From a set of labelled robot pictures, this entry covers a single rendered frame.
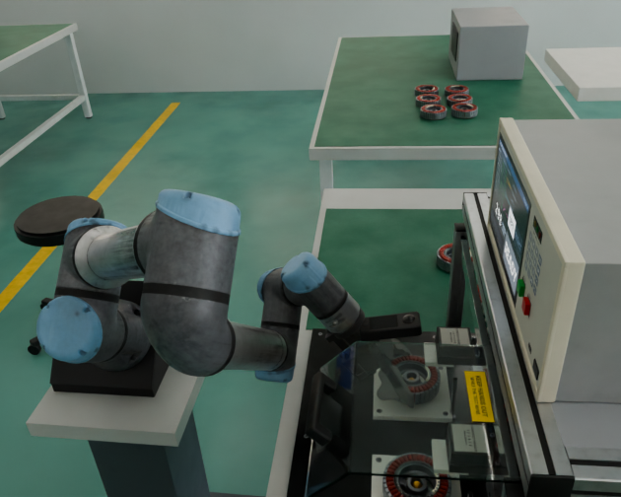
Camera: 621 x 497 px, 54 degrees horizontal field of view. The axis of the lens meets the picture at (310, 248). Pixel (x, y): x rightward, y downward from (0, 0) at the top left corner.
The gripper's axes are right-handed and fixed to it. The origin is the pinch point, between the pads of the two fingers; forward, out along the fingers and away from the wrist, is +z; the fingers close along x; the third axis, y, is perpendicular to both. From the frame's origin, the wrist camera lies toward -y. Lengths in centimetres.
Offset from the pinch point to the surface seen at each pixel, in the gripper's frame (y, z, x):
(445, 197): -8, 13, -91
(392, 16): 11, 16, -448
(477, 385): -20.5, -17.2, 27.4
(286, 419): 23.9, -10.2, 6.3
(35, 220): 130, -63, -107
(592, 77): -60, -6, -68
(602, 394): -35, -15, 35
